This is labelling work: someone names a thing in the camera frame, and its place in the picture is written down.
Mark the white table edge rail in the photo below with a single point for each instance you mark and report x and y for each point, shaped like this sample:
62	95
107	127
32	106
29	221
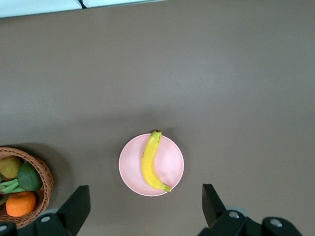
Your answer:
37	7

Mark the brown wicker basket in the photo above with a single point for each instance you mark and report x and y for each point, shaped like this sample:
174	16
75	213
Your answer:
46	182

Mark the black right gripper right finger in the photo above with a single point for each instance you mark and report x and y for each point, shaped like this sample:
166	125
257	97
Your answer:
214	211

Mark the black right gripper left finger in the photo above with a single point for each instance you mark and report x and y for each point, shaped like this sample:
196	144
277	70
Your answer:
73	211

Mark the brown table cover mat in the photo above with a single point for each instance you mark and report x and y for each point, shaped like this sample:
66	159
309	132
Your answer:
221	73

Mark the yellow-green pear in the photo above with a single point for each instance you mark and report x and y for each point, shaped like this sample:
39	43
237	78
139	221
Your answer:
9	167

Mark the orange fruit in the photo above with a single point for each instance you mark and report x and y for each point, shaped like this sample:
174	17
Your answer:
21	204

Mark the pink plate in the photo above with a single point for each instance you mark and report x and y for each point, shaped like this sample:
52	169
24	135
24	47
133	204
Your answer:
169	162

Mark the pink dragon fruit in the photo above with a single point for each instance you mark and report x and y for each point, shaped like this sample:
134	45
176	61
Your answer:
9	186

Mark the yellow banana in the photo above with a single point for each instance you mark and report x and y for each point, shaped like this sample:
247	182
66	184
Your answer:
148	162

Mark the green avocado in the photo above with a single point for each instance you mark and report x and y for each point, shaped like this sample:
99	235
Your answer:
29	177

